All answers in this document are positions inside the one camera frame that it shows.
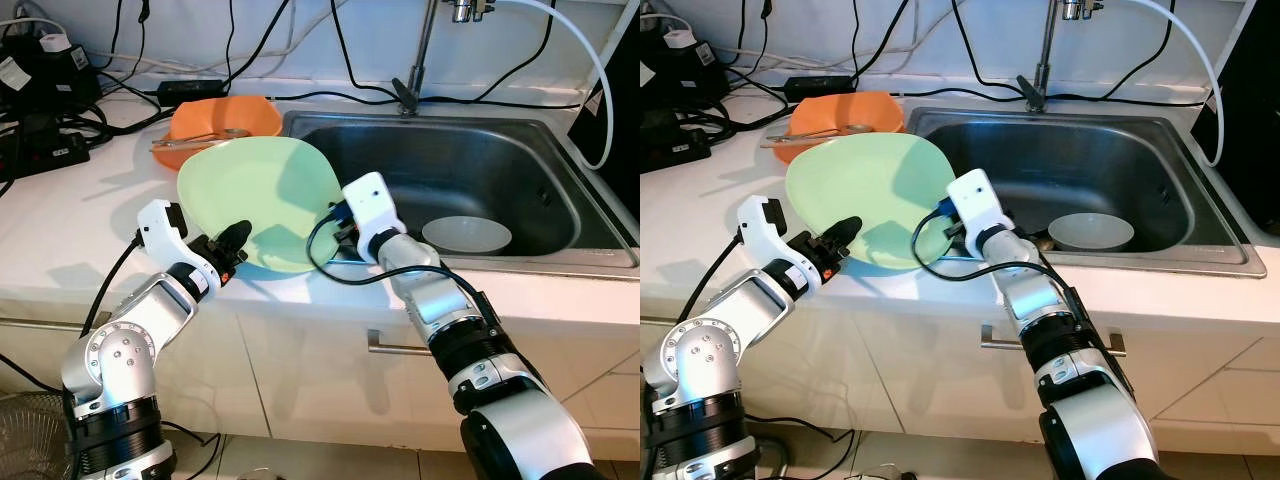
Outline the light green plastic plate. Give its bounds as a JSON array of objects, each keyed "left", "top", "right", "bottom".
[
  {"left": 176, "top": 136, "right": 342, "bottom": 274},
  {"left": 785, "top": 132, "right": 956, "bottom": 271}
]

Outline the white plastic bowl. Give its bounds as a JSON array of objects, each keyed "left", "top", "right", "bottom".
[
  {"left": 420, "top": 214, "right": 514, "bottom": 255},
  {"left": 1046, "top": 212, "right": 1137, "bottom": 252}
]

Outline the steel kitchen faucet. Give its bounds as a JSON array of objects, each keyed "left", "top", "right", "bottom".
[
  {"left": 1015, "top": 0, "right": 1101, "bottom": 113},
  {"left": 390, "top": 0, "right": 498, "bottom": 116}
]

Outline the small gold metal spoon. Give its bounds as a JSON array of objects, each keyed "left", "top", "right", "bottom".
[
  {"left": 790, "top": 123, "right": 873, "bottom": 141},
  {"left": 170, "top": 127, "right": 253, "bottom": 146}
]

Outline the white cabinet door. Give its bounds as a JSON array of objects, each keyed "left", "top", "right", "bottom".
[
  {"left": 850, "top": 300, "right": 1211, "bottom": 451},
  {"left": 240, "top": 300, "right": 641, "bottom": 451},
  {"left": 0, "top": 320, "right": 253, "bottom": 441},
  {"left": 750, "top": 300, "right": 881, "bottom": 431}
]

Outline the orange plastic bowl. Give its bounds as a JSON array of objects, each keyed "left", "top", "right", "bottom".
[
  {"left": 168, "top": 95, "right": 285, "bottom": 143},
  {"left": 790, "top": 90, "right": 906, "bottom": 141}
]

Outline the black power brick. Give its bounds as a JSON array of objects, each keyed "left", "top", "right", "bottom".
[
  {"left": 783, "top": 75, "right": 854, "bottom": 103},
  {"left": 157, "top": 78, "right": 227, "bottom": 106}
]

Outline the stainless steel sink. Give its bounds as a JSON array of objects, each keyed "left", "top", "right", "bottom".
[
  {"left": 283, "top": 110, "right": 641, "bottom": 271},
  {"left": 905, "top": 107, "right": 1263, "bottom": 276}
]

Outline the black power strip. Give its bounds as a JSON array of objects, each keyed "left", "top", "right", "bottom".
[
  {"left": 640, "top": 108, "right": 713, "bottom": 171},
  {"left": 0, "top": 112, "right": 91, "bottom": 181}
]

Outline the black countertop appliance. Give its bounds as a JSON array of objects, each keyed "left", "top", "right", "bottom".
[
  {"left": 1190, "top": 0, "right": 1280, "bottom": 216},
  {"left": 566, "top": 0, "right": 641, "bottom": 219}
]

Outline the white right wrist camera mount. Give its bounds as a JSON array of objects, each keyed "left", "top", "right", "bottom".
[
  {"left": 947, "top": 168, "right": 1013, "bottom": 259},
  {"left": 341, "top": 171, "right": 407, "bottom": 264}
]

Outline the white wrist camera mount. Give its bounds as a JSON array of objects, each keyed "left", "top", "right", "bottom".
[
  {"left": 341, "top": 171, "right": 407, "bottom": 264},
  {"left": 947, "top": 168, "right": 1013, "bottom": 259},
  {"left": 136, "top": 199, "right": 223, "bottom": 293},
  {"left": 737, "top": 195, "right": 816, "bottom": 291}
]

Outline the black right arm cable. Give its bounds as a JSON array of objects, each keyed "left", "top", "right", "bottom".
[
  {"left": 305, "top": 205, "right": 501, "bottom": 331},
  {"left": 910, "top": 205, "right": 1111, "bottom": 331}
]

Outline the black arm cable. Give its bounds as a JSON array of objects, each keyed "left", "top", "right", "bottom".
[
  {"left": 680, "top": 235, "right": 746, "bottom": 326},
  {"left": 910, "top": 205, "right": 1111, "bottom": 331},
  {"left": 85, "top": 235, "right": 146, "bottom": 331},
  {"left": 305, "top": 205, "right": 501, "bottom": 331}
]

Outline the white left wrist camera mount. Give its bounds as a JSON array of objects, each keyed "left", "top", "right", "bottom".
[
  {"left": 737, "top": 195, "right": 816, "bottom": 291},
  {"left": 136, "top": 199, "right": 223, "bottom": 293}
]

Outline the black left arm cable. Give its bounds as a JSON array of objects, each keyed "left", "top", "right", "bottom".
[
  {"left": 680, "top": 235, "right": 746, "bottom": 326},
  {"left": 85, "top": 235, "right": 146, "bottom": 331}
]

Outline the steel bar handle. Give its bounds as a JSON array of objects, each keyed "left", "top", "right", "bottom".
[
  {"left": 0, "top": 315, "right": 96, "bottom": 336},
  {"left": 980, "top": 325, "right": 1126, "bottom": 358},
  {"left": 367, "top": 330, "right": 441, "bottom": 358}
]

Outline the black power cable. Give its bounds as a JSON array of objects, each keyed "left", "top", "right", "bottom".
[
  {"left": 1100, "top": 0, "right": 1181, "bottom": 101},
  {"left": 850, "top": 0, "right": 913, "bottom": 83},
  {"left": 950, "top": 0, "right": 1036, "bottom": 101},
  {"left": 228, "top": 0, "right": 293, "bottom": 86},
  {"left": 328, "top": 0, "right": 406, "bottom": 104},
  {"left": 475, "top": 0, "right": 559, "bottom": 103}
]

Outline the black floor cable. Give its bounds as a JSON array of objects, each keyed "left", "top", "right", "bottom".
[{"left": 0, "top": 352, "right": 66, "bottom": 393}]

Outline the wire fan guard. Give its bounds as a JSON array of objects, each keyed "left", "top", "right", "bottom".
[{"left": 0, "top": 393, "right": 73, "bottom": 480}]

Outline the white flexible hose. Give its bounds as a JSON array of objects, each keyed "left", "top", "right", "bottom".
[
  {"left": 1138, "top": 0, "right": 1227, "bottom": 169},
  {"left": 497, "top": 0, "right": 616, "bottom": 171}
]

